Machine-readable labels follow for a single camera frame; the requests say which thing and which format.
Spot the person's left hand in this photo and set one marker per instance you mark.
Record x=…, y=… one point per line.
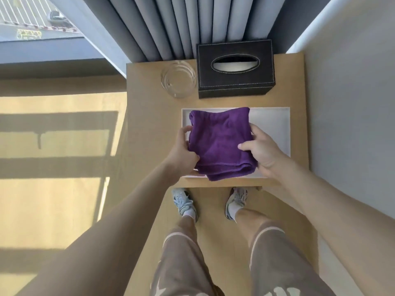
x=182, y=154

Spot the person's right hand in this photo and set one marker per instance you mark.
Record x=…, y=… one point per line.
x=265, y=151

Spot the purple microfibre cloth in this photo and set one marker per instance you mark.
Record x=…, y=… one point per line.
x=220, y=141

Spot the person's right forearm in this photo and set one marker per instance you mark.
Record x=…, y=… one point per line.
x=336, y=218

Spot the person's left forearm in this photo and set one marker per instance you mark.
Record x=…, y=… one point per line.
x=102, y=240

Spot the person's left white sneaker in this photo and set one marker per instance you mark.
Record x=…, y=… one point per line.
x=183, y=201

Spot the person's white sneaker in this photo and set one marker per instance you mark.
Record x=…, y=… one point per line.
x=236, y=200
x=183, y=201

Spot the person's right white sneaker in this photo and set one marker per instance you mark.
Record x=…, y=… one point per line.
x=236, y=200

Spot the person's left white sock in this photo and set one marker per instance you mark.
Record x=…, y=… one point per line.
x=189, y=215

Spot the person's white sock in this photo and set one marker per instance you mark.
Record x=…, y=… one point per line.
x=189, y=215
x=236, y=211

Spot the person's right white sock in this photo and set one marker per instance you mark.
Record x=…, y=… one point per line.
x=236, y=211

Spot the person's left leg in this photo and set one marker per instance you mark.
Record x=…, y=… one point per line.
x=186, y=226

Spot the person's leg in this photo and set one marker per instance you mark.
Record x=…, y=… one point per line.
x=186, y=226
x=251, y=223

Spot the person's right leg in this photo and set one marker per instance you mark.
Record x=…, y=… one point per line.
x=251, y=223

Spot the person's khaki shorts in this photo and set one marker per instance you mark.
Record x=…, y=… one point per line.
x=277, y=265

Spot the white rectangular tray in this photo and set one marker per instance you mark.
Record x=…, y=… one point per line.
x=271, y=129

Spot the rectangular wooden side table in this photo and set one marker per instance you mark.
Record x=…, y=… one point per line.
x=148, y=120

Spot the black leather tissue box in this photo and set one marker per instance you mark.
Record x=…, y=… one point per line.
x=236, y=83

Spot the clear glass ashtray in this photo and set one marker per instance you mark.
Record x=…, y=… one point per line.
x=179, y=79

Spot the white tissue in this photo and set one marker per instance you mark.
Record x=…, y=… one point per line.
x=234, y=66

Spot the grey pleated curtain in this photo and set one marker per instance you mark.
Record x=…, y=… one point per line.
x=185, y=24

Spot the large glass window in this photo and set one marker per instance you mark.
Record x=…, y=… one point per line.
x=37, y=24

